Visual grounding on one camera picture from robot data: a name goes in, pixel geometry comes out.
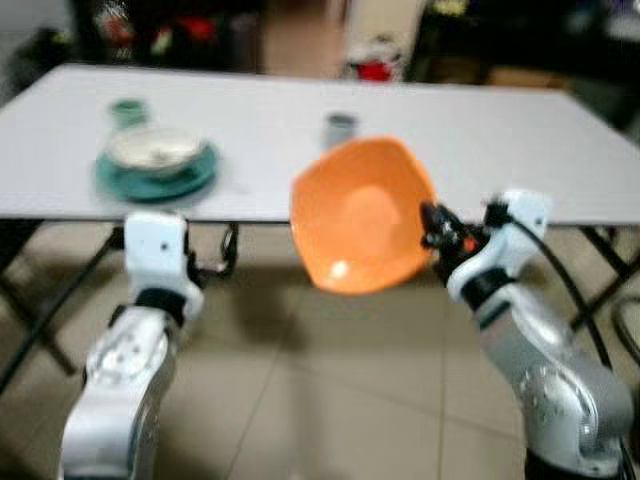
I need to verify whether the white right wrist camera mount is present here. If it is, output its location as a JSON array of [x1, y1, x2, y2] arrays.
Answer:
[[446, 189, 554, 307]]

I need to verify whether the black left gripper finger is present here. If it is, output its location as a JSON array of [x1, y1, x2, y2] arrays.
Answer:
[[208, 222, 240, 280]]

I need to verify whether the green cup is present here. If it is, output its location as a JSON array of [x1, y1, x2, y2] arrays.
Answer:
[[107, 97, 152, 130]]

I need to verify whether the black looped cable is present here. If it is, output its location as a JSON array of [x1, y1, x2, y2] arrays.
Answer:
[[608, 294, 640, 365]]

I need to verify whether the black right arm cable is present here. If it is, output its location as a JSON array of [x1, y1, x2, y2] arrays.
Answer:
[[503, 216, 640, 480]]

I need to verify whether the black table leg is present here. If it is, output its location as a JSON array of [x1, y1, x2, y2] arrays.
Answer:
[[568, 224, 640, 333], [0, 220, 123, 397]]

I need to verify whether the white rack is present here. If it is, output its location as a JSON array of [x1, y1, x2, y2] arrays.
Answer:
[[344, 34, 407, 84]]

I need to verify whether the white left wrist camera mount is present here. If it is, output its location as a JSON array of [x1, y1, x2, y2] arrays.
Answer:
[[122, 209, 205, 323]]

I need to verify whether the grey mug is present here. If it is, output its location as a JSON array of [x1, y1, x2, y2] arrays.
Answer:
[[322, 111, 360, 152]]

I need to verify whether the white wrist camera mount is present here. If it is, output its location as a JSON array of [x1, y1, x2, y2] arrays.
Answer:
[[446, 189, 554, 307], [122, 209, 205, 323]]

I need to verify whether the orange bowl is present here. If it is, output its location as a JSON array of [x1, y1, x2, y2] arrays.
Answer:
[[289, 136, 440, 296]]

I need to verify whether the red cloth item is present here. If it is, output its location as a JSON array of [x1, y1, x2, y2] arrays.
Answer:
[[355, 59, 397, 84]]

